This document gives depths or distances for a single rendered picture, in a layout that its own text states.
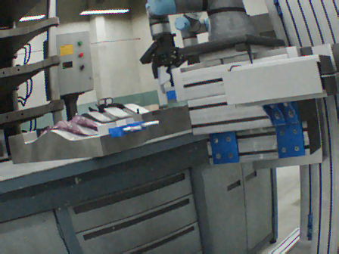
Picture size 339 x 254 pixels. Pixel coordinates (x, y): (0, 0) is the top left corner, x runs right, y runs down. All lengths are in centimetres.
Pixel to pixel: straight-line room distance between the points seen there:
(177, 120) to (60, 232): 68
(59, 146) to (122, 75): 925
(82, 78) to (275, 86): 169
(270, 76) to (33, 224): 76
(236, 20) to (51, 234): 81
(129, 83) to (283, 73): 985
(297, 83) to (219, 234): 108
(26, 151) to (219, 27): 80
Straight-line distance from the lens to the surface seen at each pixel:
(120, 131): 117
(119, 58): 1047
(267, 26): 547
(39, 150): 132
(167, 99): 141
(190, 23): 175
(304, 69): 74
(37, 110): 205
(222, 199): 170
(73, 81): 229
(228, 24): 100
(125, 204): 132
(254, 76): 81
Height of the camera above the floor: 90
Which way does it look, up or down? 3 degrees down
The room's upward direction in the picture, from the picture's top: 10 degrees counter-clockwise
